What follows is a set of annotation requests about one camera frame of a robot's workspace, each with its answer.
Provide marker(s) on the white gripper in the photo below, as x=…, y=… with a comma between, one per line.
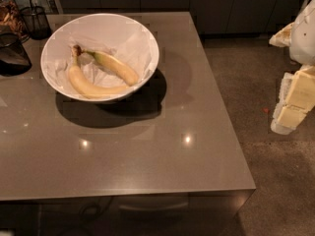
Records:
x=304, y=38

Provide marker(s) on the banana with green stem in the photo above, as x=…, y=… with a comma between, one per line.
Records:
x=120, y=69

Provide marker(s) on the white paper bowl liner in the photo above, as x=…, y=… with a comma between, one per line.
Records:
x=92, y=62

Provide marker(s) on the white bowl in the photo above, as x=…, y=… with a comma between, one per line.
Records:
x=122, y=37

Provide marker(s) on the yellow banana at bowl front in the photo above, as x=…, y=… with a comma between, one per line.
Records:
x=82, y=85

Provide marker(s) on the dark glass bowl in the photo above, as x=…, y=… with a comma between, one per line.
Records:
x=14, y=59

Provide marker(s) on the black mesh pen cup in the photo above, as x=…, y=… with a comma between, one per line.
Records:
x=36, y=22

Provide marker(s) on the brown snack jar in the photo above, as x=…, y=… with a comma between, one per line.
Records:
x=10, y=17

